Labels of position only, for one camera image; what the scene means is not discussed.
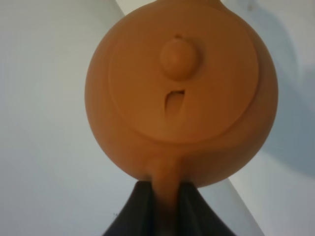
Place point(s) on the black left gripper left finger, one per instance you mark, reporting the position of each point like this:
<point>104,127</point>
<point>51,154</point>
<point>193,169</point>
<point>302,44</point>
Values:
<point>137,216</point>

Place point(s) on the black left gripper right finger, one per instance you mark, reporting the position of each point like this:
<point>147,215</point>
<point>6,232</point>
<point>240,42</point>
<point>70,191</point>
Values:
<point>195,217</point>

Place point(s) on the brown clay teapot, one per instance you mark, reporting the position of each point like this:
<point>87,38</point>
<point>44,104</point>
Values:
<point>180,91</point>

